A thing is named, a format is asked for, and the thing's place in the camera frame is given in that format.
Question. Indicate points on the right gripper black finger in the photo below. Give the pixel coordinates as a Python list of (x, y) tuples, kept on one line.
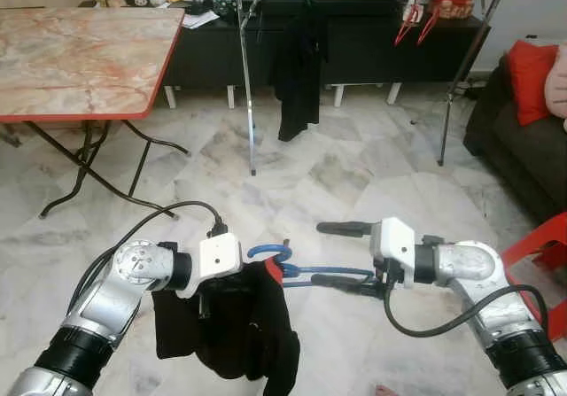
[(350, 283), (345, 229)]

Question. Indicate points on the blue plastic hanger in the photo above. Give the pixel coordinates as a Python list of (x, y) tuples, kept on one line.
[(328, 272)]

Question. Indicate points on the black garment red trim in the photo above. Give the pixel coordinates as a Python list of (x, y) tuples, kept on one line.
[(239, 343)]

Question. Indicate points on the red plastic hanger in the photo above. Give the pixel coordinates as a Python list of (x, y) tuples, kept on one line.
[(400, 34), (425, 28)]

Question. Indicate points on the black long garment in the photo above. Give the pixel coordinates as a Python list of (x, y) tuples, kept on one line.
[(297, 77)]

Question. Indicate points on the red plastic stool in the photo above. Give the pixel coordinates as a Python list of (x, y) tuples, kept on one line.
[(542, 235)]

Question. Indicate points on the black TV console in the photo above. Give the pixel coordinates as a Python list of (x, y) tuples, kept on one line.
[(372, 55)]

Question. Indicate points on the dark grey sofa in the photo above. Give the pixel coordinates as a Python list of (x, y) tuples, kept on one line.
[(523, 161)]

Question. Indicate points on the red cushion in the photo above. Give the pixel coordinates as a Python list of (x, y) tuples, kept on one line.
[(530, 81)]

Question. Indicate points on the white paper sheets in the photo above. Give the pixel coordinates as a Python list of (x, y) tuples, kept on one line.
[(200, 20)]

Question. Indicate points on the pink cat cushion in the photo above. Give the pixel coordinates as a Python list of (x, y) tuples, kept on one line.
[(558, 81)]

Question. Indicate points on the marble folding table orange edge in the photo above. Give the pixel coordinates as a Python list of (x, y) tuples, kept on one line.
[(80, 59)]

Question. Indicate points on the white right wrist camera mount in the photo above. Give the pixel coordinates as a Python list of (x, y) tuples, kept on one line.
[(394, 245)]

